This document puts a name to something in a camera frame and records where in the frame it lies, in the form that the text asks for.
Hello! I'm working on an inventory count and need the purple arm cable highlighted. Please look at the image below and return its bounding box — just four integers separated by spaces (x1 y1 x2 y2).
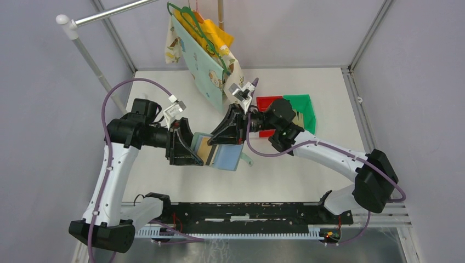
87 78 206 263
245 77 407 246

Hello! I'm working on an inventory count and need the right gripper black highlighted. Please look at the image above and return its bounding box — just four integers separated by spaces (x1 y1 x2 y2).
207 104 279 146

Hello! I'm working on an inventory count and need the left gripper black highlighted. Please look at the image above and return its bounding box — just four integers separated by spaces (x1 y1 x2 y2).
143 117 207 166

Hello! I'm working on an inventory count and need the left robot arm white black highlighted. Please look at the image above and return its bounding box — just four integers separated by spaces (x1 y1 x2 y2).
69 99 204 253

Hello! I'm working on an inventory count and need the mint cartoon print garment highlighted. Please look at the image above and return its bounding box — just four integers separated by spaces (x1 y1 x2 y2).
171 17 224 113

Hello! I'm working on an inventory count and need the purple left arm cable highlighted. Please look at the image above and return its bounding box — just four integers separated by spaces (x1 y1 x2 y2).
87 78 206 263

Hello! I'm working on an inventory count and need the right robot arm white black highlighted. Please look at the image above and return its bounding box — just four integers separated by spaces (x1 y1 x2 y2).
208 98 400 224

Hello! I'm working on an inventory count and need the gold black striped card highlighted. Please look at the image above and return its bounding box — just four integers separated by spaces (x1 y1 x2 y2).
196 136 219 167

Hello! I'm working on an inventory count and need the green clothes hanger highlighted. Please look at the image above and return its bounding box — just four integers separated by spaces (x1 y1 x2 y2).
167 2 234 76

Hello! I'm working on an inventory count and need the metal clothes rack bar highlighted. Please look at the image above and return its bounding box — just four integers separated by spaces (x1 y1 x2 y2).
55 0 161 113

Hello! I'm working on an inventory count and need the cream cartoon print garment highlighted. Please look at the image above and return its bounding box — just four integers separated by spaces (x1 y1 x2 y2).
165 19 245 103

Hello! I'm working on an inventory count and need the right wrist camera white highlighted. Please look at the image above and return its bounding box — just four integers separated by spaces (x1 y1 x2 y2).
225 82 257 112

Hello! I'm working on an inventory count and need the white slotted cable duct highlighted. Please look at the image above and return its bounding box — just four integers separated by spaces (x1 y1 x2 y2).
136 226 341 241

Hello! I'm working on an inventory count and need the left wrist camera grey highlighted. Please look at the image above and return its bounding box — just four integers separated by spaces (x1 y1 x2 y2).
163 95 186 125

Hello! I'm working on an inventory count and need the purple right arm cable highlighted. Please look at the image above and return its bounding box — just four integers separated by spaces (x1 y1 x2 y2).
245 77 407 246

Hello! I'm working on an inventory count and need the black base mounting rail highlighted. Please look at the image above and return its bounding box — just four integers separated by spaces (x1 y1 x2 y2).
156 202 354 234

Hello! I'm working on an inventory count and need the yellow garment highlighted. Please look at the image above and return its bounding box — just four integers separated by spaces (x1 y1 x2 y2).
174 10 234 56

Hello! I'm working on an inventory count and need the red plastic bin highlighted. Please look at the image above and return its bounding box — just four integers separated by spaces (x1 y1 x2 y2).
256 95 284 139

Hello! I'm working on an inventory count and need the green plastic bin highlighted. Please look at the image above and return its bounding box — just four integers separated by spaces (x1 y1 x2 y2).
283 94 316 134

